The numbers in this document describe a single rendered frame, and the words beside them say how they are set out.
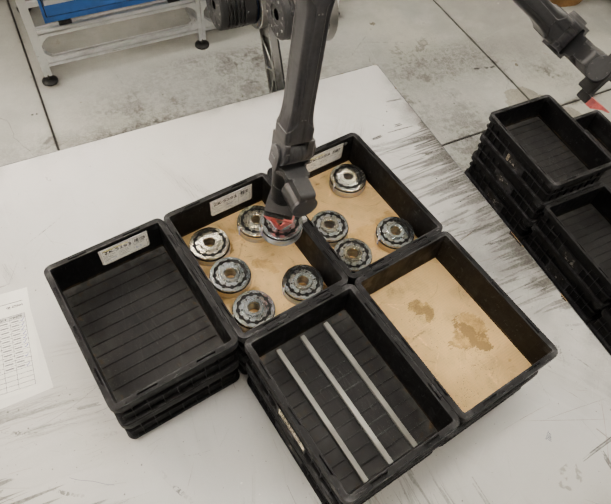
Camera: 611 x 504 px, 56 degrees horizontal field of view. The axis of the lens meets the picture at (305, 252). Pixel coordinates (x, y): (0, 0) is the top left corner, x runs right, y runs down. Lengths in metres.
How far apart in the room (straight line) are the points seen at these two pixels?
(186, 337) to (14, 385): 0.45
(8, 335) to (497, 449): 1.26
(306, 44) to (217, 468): 0.95
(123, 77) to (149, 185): 1.54
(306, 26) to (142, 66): 2.43
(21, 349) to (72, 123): 1.70
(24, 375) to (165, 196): 0.64
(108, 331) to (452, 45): 2.80
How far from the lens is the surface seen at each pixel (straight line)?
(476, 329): 1.51
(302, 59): 1.04
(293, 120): 1.11
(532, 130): 2.56
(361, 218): 1.62
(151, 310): 1.46
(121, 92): 3.25
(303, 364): 1.38
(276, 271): 1.49
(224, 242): 1.51
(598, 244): 2.45
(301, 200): 1.16
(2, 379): 1.63
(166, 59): 3.42
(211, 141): 1.96
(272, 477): 1.44
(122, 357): 1.42
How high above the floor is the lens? 2.10
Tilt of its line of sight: 56 degrees down
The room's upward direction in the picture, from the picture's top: 7 degrees clockwise
